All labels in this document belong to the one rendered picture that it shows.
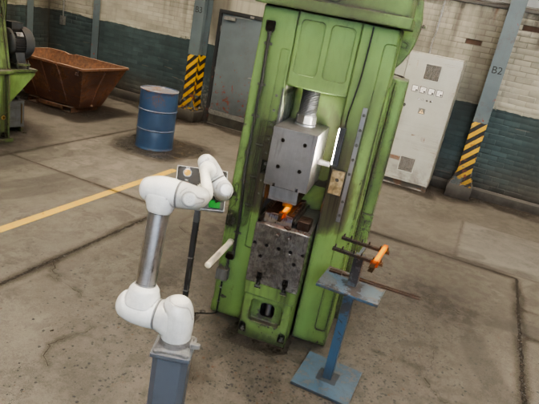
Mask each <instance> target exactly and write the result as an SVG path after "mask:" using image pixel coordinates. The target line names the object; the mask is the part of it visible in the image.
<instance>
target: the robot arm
mask: <svg viewBox="0 0 539 404"><path fill-rule="evenodd" d="M197 163H198V167H199V173H200V177H201V187H197V186H196V185H194V184H190V183H187V182H184V181H181V180H178V179H175V178H172V177H167V176H149V177H145V178H144V179H143V180H142V181H141V183H140V188H139V192H140V196H141V197H142V199H143V200H145V202H146V208H147V210H148V218H147V223H146V228H145V232H144V242H143V246H142V251H141V255H140V263H139V268H138V273H137V277H136V281H134V282H133V283H132V284H131V285H130V286H129V289H126V290H124V291H123V292H122V293H121V294H120V295H119V296H118V298H117V300H116V303H115V310H116V312H117V313H118V315H119V316H120V317H122V318H123V319H124V320H125V321H128V322H130V323H132V324H134V325H138V326H141V327H144V328H149V329H154V330H155V331H156V332H157V333H159V334H160V338H159V340H158V342H157V343H156V346H155V347H154V348H153V349H152V352H153V353H154V354H167V355H171V356H175V357H179V358H183V359H188V358H189V351H190V350H191V349H200V347H201V344H199V343H196V342H195V337H194V336H191V335H192V332H193V324H194V309H193V304H192V302H191V301H190V299H188V298H187V297H186V296H184V295H181V294H175V295H172V296H169V297H167V298H166V299H161V298H160V289H159V287H158V286H157V284H156V282H157V277H158V272H159V268H160V261H161V256H162V252H163V247H164V239H165V235H166V231H167V226H168V218H169V215H170V214H171V213H172V212H173V210H174V208H184V209H190V210H196V209H200V208H203V207H204V206H205V205H207V204H208V203H209V201H210V200H215V203H217V202H218V201H219V202H221V201H222V202H223V201H225V200H229V198H230V197H231V196H232V194H233V186H232V184H231V183H230V182H229V181H228V180H227V179H226V178H225V176H224V174H223V172H222V170H221V167H220V166H219V164H218V163H217V161H216V160H215V159H214V158H213V157H212V156H211V155H210V154H204V155H202V156H200V157H199V159H198V161H197ZM213 193H214V194H213Z"/></svg>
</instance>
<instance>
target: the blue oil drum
mask: <svg viewBox="0 0 539 404"><path fill-rule="evenodd" d="M178 96H179V91H177V90H174V89H172V88H168V87H161V86H154V85H143V86H140V104H139V106H138V108H139V112H138V120H137V125H136V126H137V129H136V142H135V145H136V146H137V147H139V148H141V149H144V150H148V151H152V152H169V151H171V150H172V145H173V138H174V131H175V124H176V113H177V105H178Z"/></svg>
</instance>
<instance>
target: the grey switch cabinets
mask: <svg viewBox="0 0 539 404"><path fill-rule="evenodd" d="M466 63H467V61H464V60H460V59H453V58H449V57H444V56H440V55H433V54H428V53H424V52H420V51H416V50H412V51H411V53H410V54H409V55H408V56H407V57H406V58H405V59H404V61H403V62H402V63H401V64H400V65H398V66H397V67H396V69H395V73H394V74H397V75H402V76H403V77H405V79H409V84H408V87H407V93H406V95H405V99H404V104H403V109H402V112H401V116H400V118H399V124H398V127H397V130H396V133H395V138H394V142H393V145H392V148H391V154H390V157H389V160H388V163H387V168H386V171H385V175H384V177H383V181H386V182H388V183H391V184H396V185H399V186H402V187H405V188H410V189H413V190H416V191H419V192H423V193H425V192H426V189H427V187H428V186H429V184H430V181H431V179H432V174H433V172H434V168H435V165H436V161H437V158H438V155H439V153H440V148H441V145H442V143H443V139H444V135H445V132H446V129H447V126H448V121H449V119H450V116H451V113H452V109H453V105H454V102H455V100H456V95H457V92H458V90H459V86H460V82H461V79H462V76H463V73H464V68H465V66H466Z"/></svg>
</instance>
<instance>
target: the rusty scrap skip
mask: <svg viewBox="0 0 539 404"><path fill-rule="evenodd" d="M27 60H29V63H30V66H29V67H31V68H34V69H36V70H38V71H37V72H35V76H34V77H33V78H32V79H31V80H30V82H29V83H28V84H27V85H26V86H25V87H24V88H23V90H24V91H25V92H26V93H28V94H30V95H28V100H30V101H32V102H36V103H44V104H46V105H50V106H52V107H57V108H60V109H62V111H66V112H69V113H75V112H81V111H94V110H97V107H101V106H102V104H103V103H104V101H105V100H106V98H107V97H108V96H109V95H110V93H111V92H112V90H113V89H114V87H115V86H116V84H117V83H118V82H119V81H120V79H121V78H122V76H123V75H124V73H125V72H126V71H129V68H128V67H122V66H119V65H115V64H113V63H107V62H104V61H100V60H97V59H92V58H88V57H85V56H82V55H72V54H69V53H67V52H66V51H63V50H57V49H54V48H50V47H35V49H34V53H33V54H32V56H30V57H29V58H28V59H26V63H27ZM52 101H55V102H57V103H55V102H52ZM60 103H62V104H60ZM63 104H65V105H63Z"/></svg>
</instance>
